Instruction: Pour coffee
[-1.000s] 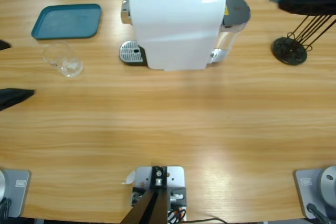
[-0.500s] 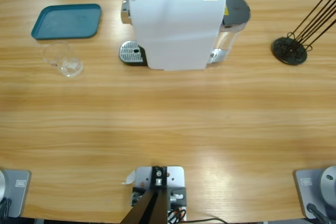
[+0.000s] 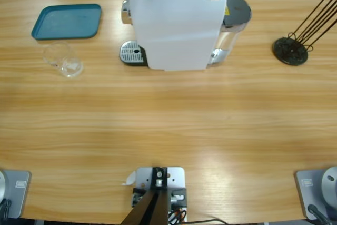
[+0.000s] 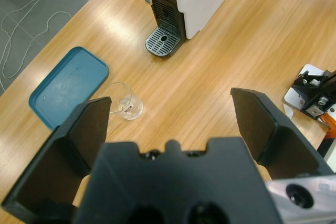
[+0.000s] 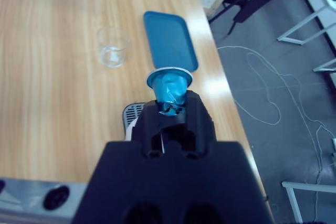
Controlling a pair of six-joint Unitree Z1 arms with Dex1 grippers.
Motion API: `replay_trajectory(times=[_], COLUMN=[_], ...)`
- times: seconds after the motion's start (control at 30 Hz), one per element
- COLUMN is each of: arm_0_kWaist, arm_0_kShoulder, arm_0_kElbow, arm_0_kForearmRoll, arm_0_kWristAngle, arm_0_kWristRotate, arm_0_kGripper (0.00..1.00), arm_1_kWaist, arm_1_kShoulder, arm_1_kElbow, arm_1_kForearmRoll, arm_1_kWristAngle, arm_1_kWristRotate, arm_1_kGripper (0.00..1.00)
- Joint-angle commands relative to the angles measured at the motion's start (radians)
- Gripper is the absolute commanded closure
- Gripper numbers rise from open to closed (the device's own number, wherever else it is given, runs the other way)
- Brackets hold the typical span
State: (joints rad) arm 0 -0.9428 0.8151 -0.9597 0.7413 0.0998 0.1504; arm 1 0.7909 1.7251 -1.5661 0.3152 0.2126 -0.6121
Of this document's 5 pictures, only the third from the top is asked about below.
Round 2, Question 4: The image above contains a white capsule coffee machine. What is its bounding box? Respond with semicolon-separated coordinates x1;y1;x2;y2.
118;0;227;73

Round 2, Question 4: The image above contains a clear drinking glass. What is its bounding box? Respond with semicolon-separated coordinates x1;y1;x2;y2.
43;42;85;79

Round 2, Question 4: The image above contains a white paper tag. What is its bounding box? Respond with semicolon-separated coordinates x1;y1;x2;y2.
121;171;137;187

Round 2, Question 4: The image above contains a clear water tank dark lid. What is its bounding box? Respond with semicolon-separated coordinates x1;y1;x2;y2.
207;0;252;65

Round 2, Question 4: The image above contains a black capsule holder with rods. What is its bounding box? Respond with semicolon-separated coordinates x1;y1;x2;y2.
272;0;337;66

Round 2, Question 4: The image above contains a teal plastic tray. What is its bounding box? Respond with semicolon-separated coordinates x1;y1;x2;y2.
31;3;103;41

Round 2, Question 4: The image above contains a white camera mount dark post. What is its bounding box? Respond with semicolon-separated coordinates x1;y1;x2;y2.
122;166;188;225

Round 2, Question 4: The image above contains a black mount cable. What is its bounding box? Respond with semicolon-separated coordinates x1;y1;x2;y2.
184;218;227;225

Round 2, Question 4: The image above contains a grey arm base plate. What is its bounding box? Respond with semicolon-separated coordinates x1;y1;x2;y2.
294;166;337;220
0;169;32;219

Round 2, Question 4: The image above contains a black base cable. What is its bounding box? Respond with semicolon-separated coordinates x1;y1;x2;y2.
0;199;13;219
307;203;331;225

